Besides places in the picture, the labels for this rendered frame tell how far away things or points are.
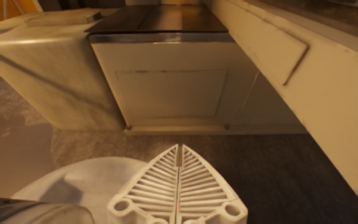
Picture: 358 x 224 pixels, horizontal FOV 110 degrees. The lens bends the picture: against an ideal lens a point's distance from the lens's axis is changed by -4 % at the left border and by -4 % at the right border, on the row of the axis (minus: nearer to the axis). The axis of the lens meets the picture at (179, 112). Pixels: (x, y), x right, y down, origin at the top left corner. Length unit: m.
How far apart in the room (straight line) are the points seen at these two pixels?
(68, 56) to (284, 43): 0.73
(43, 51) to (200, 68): 0.66
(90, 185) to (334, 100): 0.55
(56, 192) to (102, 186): 0.13
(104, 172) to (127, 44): 0.46
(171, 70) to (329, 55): 0.50
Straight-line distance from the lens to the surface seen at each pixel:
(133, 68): 0.65
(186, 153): 0.17
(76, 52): 0.72
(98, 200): 0.53
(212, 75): 0.65
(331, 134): 0.25
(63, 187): 0.56
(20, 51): 0.88
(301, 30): 0.30
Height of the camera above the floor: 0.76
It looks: 46 degrees down
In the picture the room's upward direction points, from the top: 1 degrees counter-clockwise
